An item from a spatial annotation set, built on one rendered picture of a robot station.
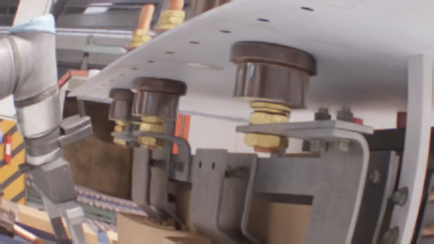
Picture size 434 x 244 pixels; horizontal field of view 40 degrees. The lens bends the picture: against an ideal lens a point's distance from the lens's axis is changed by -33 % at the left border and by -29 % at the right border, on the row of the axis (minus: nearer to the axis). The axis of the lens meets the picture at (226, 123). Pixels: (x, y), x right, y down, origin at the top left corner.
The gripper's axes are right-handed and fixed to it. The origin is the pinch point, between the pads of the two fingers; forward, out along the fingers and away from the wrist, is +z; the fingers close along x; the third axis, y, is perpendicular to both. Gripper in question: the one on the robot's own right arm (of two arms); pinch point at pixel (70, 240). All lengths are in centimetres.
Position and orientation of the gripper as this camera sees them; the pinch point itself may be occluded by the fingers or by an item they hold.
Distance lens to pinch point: 98.7
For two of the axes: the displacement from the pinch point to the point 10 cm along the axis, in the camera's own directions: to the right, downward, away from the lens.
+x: 5.3, 1.3, -8.4
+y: -8.3, 2.7, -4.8
